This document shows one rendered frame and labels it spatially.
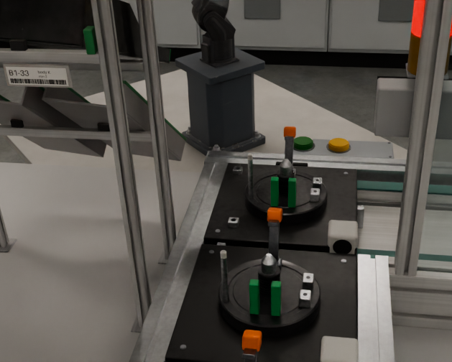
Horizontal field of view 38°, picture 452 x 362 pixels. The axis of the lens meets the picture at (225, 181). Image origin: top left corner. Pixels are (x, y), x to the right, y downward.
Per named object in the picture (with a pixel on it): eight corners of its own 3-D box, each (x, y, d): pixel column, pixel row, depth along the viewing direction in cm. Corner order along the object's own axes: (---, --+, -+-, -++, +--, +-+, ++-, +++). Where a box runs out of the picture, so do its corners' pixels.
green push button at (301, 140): (293, 144, 134) (293, 135, 133) (313, 145, 134) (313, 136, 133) (292, 154, 131) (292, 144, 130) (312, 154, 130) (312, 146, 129)
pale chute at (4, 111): (44, 149, 130) (49, 127, 130) (103, 157, 125) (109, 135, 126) (-50, 96, 103) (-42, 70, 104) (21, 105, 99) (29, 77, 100)
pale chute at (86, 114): (118, 152, 127) (123, 130, 128) (181, 161, 123) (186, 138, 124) (41, 99, 101) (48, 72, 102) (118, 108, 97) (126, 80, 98)
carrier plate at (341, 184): (228, 171, 127) (227, 161, 125) (356, 177, 123) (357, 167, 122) (203, 247, 106) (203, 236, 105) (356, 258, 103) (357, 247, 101)
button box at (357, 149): (286, 162, 138) (287, 136, 135) (389, 167, 135) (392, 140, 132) (283, 179, 133) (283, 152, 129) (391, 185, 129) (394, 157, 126)
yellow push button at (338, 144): (328, 146, 133) (328, 136, 132) (348, 146, 132) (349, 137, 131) (328, 155, 130) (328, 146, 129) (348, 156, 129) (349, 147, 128)
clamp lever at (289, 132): (283, 168, 117) (284, 126, 116) (294, 169, 117) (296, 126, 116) (281, 172, 114) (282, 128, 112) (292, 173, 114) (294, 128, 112)
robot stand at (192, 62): (231, 121, 165) (228, 44, 154) (266, 143, 154) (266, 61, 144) (180, 138, 158) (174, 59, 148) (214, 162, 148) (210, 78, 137)
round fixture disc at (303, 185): (250, 177, 121) (250, 167, 119) (328, 181, 118) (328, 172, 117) (238, 221, 109) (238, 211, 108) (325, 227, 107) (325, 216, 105)
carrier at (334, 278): (202, 253, 105) (197, 186, 99) (356, 264, 101) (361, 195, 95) (165, 369, 85) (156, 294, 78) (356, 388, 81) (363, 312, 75)
